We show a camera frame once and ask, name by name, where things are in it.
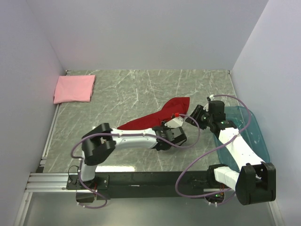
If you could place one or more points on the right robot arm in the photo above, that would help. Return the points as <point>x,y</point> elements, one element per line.
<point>243,167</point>

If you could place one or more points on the folded pink t shirt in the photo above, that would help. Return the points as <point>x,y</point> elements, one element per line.
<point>74,88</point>

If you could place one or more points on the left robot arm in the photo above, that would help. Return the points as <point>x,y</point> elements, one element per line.
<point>98,145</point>

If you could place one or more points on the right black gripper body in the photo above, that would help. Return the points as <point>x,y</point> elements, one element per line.
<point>200,115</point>

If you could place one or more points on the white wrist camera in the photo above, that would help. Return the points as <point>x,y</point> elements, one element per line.
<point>176,121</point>
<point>210,98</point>

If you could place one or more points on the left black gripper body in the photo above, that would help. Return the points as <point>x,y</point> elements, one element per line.
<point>174,134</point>

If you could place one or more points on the teal transparent plastic bin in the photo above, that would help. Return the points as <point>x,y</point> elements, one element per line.
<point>251,131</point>

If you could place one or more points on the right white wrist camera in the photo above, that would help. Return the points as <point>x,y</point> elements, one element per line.
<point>210,98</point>

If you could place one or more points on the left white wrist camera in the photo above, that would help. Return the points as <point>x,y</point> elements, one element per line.
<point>176,121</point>

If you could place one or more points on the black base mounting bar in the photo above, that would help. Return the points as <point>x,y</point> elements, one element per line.
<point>152,184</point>

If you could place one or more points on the red t shirt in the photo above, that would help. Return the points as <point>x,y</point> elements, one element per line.
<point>174,105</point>

